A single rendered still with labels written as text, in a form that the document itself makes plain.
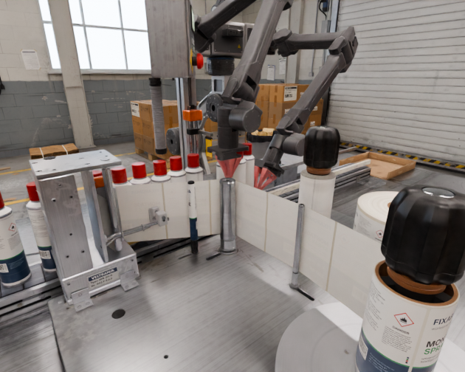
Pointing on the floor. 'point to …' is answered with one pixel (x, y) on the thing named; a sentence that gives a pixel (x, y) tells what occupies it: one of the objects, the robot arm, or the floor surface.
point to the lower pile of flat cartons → (53, 151)
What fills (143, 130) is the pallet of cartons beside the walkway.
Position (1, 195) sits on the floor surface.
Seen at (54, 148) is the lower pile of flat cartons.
